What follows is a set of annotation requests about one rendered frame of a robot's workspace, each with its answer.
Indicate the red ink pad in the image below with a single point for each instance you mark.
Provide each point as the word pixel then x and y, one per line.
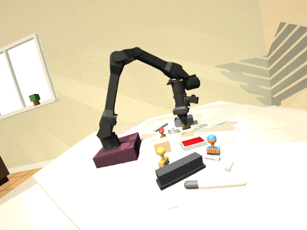
pixel 193 143

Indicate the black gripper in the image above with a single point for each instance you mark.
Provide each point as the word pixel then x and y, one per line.
pixel 181 109

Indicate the tan cardboard box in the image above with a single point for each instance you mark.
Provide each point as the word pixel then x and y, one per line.
pixel 162 142

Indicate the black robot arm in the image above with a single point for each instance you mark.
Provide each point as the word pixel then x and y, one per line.
pixel 118 59

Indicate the yellow hand stamp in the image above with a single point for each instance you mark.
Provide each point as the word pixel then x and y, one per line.
pixel 164 159

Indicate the small white square tile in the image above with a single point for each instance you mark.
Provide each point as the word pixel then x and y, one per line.
pixel 172 203

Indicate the wooden date stamp with blue handle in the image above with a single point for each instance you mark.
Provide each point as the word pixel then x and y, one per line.
pixel 212 150

